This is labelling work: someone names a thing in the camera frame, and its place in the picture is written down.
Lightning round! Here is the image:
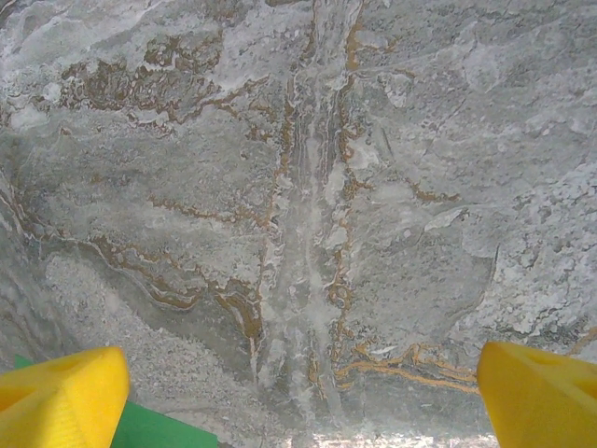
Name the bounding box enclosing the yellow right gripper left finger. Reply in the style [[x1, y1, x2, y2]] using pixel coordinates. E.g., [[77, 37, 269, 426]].
[[0, 345, 131, 448]]

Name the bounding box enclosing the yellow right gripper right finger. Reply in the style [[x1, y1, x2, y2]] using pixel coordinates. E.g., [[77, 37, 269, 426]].
[[476, 340, 597, 448]]

